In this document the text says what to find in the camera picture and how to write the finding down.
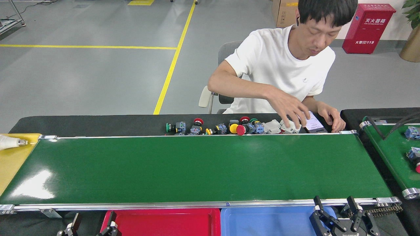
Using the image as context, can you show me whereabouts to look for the person's left hand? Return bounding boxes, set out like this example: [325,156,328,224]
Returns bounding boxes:
[317,102,347,133]

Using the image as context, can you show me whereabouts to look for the black cable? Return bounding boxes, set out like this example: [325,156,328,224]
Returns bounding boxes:
[367,113,420,141]

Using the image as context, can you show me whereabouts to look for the person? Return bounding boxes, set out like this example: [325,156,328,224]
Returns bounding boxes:
[207,0,359,133]

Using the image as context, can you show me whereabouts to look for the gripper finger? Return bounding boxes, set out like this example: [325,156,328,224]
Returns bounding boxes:
[56,213,82,236]
[97,211,122,236]

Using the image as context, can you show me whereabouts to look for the yellow plastic tray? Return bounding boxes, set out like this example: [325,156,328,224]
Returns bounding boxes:
[0,133,42,197]

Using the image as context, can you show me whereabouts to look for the large red mushroom button switch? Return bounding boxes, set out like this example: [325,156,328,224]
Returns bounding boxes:
[236,123,256,136]

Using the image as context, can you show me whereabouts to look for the smartphone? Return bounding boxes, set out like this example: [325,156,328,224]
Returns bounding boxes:
[297,111,328,134]

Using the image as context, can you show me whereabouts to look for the grey metal rack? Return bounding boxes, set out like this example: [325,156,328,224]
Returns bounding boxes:
[0,0,26,36]

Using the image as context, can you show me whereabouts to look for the red fire extinguisher box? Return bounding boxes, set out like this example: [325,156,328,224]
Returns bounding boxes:
[342,3,396,54]

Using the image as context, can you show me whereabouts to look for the white light bulb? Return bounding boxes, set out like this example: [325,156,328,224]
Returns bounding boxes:
[0,134,29,151]

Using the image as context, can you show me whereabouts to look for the green conveyor belt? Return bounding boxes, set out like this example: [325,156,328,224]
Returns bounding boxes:
[0,130,402,215]
[359,116,420,200]

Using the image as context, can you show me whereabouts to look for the green push button switch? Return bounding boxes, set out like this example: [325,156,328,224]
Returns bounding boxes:
[166,121,186,135]
[249,118,265,134]

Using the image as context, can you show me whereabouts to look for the potted plant gold pot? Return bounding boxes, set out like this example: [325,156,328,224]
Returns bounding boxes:
[399,0,420,63]

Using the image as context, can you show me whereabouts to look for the white circuit breaker red lever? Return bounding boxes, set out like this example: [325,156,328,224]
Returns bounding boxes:
[263,119,282,134]

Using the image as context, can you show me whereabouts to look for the cardboard box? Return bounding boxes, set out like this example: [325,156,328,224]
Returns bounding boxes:
[272,0,299,28]

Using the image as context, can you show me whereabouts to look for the blue plastic tray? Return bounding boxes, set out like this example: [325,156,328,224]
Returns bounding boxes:
[220,206,338,236]

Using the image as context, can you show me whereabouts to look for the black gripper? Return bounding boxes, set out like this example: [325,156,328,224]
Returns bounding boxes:
[309,196,382,236]

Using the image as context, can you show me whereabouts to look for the red plastic tray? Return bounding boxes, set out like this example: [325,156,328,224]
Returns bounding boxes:
[100,208,221,236]

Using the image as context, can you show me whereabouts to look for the blue block switch part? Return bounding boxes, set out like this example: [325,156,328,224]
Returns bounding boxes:
[404,126,420,141]

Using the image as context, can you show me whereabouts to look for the yellow push button switch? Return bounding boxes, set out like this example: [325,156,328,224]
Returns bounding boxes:
[205,123,228,135]

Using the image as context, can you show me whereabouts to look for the person's right hand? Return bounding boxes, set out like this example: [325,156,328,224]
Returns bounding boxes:
[266,89,311,129]

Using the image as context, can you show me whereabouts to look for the grey office chair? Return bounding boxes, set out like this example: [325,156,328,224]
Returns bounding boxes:
[199,41,245,114]

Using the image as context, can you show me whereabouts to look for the conveyor drive chain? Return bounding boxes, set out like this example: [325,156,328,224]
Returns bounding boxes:
[348,205,403,218]

